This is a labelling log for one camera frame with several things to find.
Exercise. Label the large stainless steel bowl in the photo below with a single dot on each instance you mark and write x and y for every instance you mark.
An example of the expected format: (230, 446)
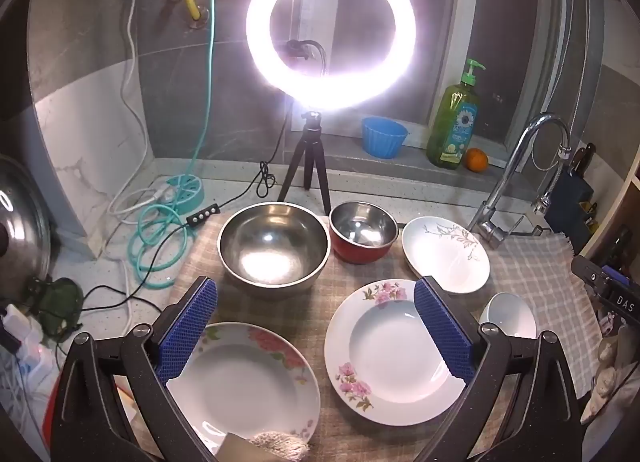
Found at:
(272, 252)

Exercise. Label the white power adapter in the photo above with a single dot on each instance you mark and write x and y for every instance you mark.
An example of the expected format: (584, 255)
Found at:
(25, 337)

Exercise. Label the red steel bowl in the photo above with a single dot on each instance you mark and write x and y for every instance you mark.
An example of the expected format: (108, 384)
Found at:
(362, 234)

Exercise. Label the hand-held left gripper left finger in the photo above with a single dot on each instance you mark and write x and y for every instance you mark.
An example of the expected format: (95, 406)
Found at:
(187, 327)

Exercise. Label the grey fuzzy cloth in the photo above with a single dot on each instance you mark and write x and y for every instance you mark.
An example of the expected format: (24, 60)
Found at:
(280, 447)

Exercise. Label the orange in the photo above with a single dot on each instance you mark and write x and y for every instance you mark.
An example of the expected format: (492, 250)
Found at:
(476, 160)

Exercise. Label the chrome faucet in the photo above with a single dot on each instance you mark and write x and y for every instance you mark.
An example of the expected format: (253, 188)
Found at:
(505, 177)

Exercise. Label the white plate with branch print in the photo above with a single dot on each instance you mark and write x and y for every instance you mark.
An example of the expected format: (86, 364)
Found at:
(445, 257)

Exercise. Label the steel pot lid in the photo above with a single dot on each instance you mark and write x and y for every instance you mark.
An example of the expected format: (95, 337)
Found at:
(22, 227)

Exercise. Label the round teal power strip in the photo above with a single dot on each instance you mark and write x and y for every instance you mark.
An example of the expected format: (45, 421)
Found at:
(182, 192)

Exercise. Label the white plate with pink flowers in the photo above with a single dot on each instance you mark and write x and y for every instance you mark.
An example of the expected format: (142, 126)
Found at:
(240, 392)
(390, 357)

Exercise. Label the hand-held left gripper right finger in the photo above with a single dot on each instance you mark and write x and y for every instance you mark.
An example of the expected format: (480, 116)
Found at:
(442, 327)

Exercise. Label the dark green object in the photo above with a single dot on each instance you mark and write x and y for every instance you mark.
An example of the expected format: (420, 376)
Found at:
(60, 307)

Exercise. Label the small white bowl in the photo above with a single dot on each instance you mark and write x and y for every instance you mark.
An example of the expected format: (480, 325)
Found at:
(510, 314)

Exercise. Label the dark knife block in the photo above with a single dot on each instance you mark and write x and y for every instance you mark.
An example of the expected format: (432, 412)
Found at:
(570, 202)

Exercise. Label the beige checked cloth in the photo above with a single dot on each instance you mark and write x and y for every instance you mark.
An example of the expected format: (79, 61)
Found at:
(310, 322)

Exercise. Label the green dish soap bottle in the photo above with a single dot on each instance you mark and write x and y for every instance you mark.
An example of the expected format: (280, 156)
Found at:
(455, 127)

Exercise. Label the blue ribbed cup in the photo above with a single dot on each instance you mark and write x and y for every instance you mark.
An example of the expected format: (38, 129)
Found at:
(384, 138)

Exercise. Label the wooden shelf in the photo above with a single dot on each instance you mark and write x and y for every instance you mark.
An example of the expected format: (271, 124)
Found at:
(620, 202)

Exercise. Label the beige lumpy object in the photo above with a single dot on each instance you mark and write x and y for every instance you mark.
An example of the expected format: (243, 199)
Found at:
(607, 377)

